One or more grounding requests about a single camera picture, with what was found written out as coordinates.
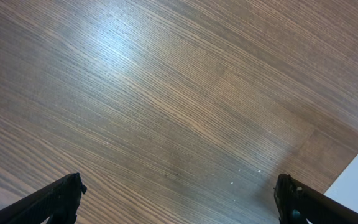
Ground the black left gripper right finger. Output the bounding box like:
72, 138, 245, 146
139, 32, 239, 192
274, 174, 358, 224

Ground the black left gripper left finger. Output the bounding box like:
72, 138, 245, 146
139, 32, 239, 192
0, 173, 87, 224

